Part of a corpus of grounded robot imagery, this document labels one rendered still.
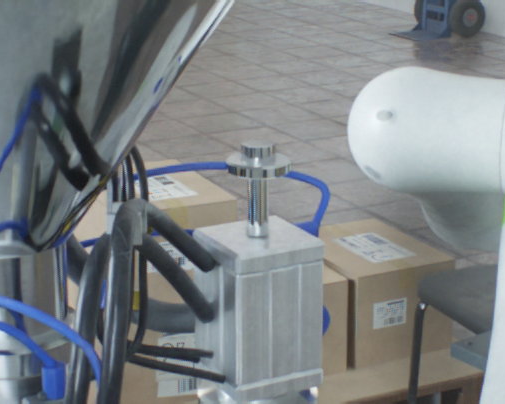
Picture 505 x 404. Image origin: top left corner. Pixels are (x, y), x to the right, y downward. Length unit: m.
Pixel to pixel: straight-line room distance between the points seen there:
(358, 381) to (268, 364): 2.94
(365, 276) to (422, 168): 2.24
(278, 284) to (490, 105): 0.72
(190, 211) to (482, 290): 0.78
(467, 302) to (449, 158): 1.49
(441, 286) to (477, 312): 0.15
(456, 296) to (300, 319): 2.20
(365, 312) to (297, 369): 2.96
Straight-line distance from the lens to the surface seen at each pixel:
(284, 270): 0.65
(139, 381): 3.40
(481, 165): 1.34
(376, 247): 3.80
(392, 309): 3.67
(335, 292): 3.55
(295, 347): 0.66
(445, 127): 1.34
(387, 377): 3.63
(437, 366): 3.71
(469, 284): 2.91
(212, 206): 3.32
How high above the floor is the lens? 1.62
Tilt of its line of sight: 17 degrees down
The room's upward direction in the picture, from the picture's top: straight up
